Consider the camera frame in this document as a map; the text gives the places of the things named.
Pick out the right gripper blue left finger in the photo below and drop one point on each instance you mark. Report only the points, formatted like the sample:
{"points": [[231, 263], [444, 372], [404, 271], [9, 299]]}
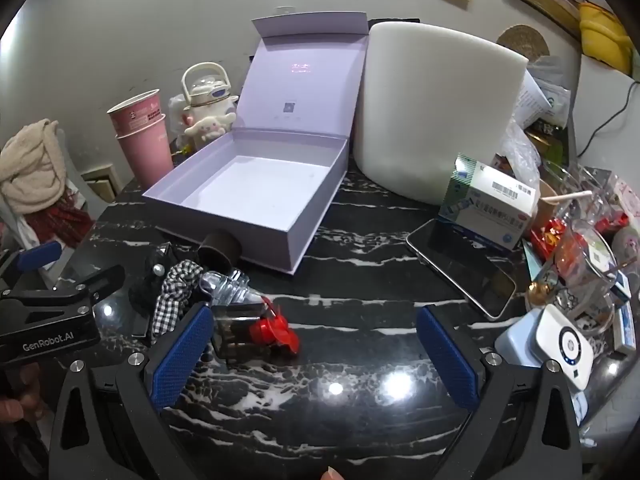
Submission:
{"points": [[175, 354]]}

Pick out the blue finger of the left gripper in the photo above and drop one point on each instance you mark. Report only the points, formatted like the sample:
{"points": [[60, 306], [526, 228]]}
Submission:
{"points": [[38, 257], [101, 284]]}

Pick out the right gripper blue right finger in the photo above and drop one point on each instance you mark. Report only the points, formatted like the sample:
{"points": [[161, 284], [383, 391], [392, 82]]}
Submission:
{"points": [[454, 359]]}

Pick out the black lace bow clip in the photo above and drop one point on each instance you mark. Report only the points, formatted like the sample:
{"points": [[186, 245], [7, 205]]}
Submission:
{"points": [[143, 293]]}

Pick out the black white gingham scrunchie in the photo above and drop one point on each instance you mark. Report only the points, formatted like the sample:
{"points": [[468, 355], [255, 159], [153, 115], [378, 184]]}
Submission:
{"points": [[172, 301]]}

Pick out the clear plastic hair claw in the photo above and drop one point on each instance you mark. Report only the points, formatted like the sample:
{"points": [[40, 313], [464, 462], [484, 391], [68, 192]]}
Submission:
{"points": [[224, 290]]}

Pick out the red flower hair clip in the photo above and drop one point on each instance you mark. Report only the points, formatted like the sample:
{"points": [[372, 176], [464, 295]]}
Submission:
{"points": [[272, 330]]}

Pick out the brown makeup brush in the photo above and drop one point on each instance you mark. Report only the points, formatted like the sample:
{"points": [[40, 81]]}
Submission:
{"points": [[219, 251]]}

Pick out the smoky transparent container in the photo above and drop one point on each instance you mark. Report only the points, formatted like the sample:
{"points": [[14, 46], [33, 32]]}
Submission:
{"points": [[231, 337]]}

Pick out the person's left hand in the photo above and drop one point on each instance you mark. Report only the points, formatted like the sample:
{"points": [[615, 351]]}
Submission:
{"points": [[28, 405]]}

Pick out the red plaid scarf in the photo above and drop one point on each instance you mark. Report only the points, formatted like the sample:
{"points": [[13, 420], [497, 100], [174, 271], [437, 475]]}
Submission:
{"points": [[62, 220]]}

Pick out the beige towel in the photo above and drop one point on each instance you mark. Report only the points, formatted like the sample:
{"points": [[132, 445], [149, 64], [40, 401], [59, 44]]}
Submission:
{"points": [[33, 171]]}

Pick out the white round-dial device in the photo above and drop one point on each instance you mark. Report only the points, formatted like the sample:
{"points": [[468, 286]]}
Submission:
{"points": [[556, 338]]}

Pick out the black smartphone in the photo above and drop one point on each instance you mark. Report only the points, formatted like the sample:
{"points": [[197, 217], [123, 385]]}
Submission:
{"points": [[466, 268]]}

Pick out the lower pink paper cup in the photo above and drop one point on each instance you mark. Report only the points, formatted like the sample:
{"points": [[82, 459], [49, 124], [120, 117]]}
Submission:
{"points": [[148, 152]]}

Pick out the pink paper cup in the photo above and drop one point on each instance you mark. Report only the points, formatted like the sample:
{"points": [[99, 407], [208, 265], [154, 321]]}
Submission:
{"points": [[148, 152], [136, 112]]}

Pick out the upper pink paper cup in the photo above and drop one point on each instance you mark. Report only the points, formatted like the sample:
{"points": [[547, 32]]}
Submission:
{"points": [[136, 112]]}

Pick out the medicine box green white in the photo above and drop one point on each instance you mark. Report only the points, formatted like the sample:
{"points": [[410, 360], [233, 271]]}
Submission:
{"points": [[488, 203]]}

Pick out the white plush dog toy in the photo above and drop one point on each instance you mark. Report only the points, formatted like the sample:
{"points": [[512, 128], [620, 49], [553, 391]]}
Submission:
{"points": [[209, 129]]}

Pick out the lavender open gift box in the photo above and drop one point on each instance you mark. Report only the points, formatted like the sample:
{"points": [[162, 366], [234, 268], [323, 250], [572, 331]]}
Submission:
{"points": [[270, 180]]}

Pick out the white cartoon kettle bottle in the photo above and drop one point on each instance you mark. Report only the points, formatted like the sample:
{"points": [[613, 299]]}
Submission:
{"points": [[207, 90]]}

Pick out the white foam block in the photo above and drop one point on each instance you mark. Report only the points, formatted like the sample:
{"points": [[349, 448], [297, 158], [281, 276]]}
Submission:
{"points": [[428, 94]]}

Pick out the woven round trivet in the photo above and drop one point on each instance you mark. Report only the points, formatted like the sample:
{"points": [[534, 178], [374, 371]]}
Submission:
{"points": [[525, 40]]}

